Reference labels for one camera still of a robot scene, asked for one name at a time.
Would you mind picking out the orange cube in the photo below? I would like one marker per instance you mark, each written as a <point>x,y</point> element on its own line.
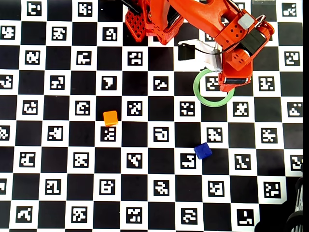
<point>110,118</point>

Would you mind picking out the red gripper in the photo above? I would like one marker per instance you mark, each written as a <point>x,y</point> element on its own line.
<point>235,80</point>

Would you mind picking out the clear tape strip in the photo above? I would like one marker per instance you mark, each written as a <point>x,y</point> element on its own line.
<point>263,2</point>

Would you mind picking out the blue cube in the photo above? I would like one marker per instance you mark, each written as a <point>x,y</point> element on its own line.
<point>202,151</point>

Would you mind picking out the black flexible holder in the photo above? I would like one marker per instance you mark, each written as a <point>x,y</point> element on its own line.
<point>299,205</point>

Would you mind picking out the red robot arm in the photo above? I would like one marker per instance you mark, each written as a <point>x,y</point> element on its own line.
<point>200,14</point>

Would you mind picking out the checkerboard marker mat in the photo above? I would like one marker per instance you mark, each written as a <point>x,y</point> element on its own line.
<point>31,83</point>

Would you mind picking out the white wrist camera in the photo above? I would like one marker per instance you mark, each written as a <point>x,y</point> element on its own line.
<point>186,52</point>

